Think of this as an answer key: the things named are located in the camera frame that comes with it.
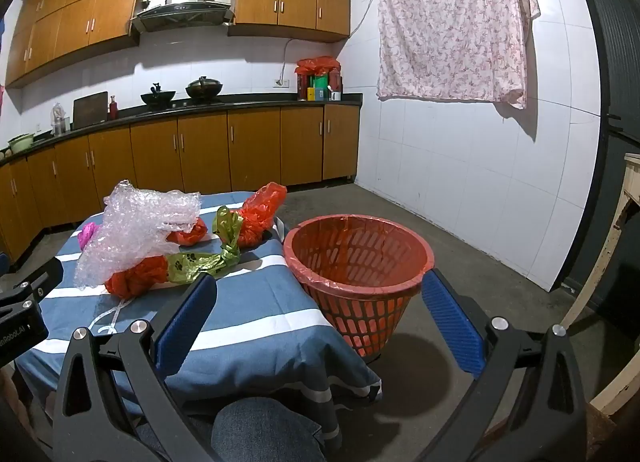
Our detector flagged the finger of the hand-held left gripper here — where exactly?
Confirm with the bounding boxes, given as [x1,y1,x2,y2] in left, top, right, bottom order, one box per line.
[0,258,64,304]

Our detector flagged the red bag over boxes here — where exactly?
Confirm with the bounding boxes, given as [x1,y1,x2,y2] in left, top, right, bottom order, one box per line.
[295,56,341,77]

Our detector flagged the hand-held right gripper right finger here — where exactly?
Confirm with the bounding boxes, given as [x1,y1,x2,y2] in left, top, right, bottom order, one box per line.
[415,268,588,462]

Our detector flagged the clear plastic jar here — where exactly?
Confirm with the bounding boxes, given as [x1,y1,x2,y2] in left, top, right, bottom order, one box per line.
[51,103,69,136]

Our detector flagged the red plastic basket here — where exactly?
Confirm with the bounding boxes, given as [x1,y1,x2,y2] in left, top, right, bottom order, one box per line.
[283,214,435,358]

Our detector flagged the blue striped tablecloth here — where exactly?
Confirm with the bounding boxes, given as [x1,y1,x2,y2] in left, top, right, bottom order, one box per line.
[15,190,383,438]

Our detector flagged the pink floral hanging cloth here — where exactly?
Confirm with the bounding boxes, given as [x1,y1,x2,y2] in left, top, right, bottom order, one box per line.
[375,0,542,110]

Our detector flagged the black countertop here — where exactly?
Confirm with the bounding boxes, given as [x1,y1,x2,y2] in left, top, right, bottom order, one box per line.
[0,93,363,165]

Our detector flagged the black gas stove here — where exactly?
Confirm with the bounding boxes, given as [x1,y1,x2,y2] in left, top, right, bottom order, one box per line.
[141,98,226,109]

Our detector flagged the black pot with lid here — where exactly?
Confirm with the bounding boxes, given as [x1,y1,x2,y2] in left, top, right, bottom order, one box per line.
[185,76,224,102]

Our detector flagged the black wok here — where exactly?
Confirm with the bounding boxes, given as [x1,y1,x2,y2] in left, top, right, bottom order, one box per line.
[140,83,177,107]

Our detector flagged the person's leg in jeans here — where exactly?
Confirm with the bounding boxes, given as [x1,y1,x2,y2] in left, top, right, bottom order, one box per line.
[135,397,326,462]

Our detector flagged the wooden lower cabinets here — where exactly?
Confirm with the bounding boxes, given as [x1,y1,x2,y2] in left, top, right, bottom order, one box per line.
[0,103,361,263]

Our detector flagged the dark grey door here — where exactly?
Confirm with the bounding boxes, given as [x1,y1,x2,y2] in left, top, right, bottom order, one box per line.
[565,0,640,318]

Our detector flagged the thin wall cable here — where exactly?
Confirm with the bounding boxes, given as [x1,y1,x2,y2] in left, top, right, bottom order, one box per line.
[350,0,378,38]

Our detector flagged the red plastic bag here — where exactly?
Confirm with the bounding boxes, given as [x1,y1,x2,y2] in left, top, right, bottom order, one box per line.
[235,183,288,248]
[105,256,168,299]
[166,218,208,247]

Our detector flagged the clear bubble wrap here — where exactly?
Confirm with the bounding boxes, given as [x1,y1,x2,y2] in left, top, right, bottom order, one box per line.
[74,180,202,289]

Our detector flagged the white power cable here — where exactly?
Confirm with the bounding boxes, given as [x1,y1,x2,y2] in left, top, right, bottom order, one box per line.
[278,38,301,80]

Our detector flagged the cream wooden furniture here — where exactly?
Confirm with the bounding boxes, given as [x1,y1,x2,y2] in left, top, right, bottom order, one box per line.
[557,153,640,418]

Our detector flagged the wooden cutting board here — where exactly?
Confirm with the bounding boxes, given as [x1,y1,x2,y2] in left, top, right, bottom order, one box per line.
[73,91,109,127]

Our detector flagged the red basket liner bag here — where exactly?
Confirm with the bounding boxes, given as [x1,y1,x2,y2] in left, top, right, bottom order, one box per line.
[283,214,435,299]

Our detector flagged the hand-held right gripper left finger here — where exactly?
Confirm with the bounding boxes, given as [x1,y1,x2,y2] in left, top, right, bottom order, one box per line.
[52,272,221,462]

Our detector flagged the green printed plastic bag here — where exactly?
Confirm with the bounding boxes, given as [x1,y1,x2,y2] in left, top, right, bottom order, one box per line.
[165,206,244,285]

